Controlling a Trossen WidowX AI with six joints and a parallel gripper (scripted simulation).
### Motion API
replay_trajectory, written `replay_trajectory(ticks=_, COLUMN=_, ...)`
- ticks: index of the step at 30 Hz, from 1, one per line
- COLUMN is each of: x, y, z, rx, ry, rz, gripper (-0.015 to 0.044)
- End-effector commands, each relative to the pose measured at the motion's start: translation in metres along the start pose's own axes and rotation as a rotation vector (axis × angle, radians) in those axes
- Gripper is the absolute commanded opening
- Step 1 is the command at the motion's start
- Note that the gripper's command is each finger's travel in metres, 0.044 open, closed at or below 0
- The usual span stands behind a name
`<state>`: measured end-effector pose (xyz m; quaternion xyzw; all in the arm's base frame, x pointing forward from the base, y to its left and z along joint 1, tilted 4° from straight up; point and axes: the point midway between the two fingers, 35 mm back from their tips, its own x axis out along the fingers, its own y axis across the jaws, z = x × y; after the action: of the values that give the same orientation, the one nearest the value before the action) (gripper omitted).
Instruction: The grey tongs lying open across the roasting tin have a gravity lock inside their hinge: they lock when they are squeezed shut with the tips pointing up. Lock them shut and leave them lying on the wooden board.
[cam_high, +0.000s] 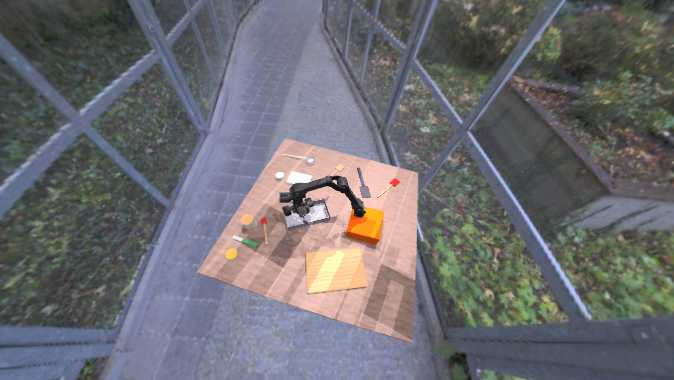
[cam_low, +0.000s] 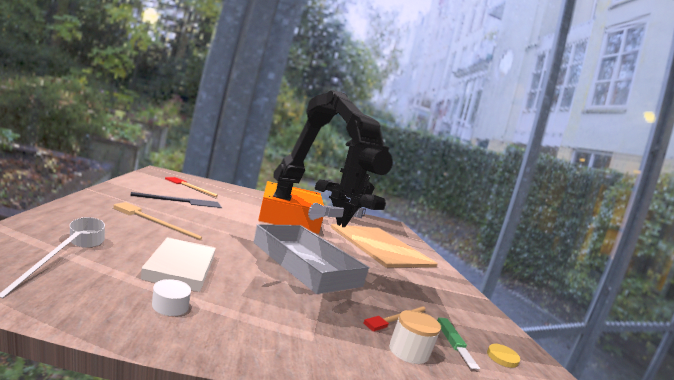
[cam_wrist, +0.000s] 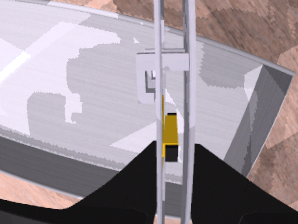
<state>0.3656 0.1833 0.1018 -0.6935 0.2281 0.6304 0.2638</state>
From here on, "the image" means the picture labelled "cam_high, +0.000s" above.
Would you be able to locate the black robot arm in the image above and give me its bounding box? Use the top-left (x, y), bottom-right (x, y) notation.
top-left (279, 175), bottom-right (366, 219)

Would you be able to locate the grey saucepan with long handle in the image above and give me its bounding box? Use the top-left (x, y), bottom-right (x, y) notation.
top-left (282, 154), bottom-right (315, 165)

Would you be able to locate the yellow round disc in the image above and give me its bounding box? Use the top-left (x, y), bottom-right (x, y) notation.
top-left (226, 249), bottom-right (238, 260)

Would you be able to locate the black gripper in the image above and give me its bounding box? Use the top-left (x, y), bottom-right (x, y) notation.
top-left (282, 197), bottom-right (314, 217)

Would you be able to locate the white flat square block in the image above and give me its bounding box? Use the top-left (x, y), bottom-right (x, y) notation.
top-left (286, 171), bottom-right (312, 185)

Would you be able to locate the red spatula with wooden handle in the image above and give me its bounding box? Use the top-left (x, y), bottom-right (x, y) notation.
top-left (377, 178), bottom-right (400, 197)

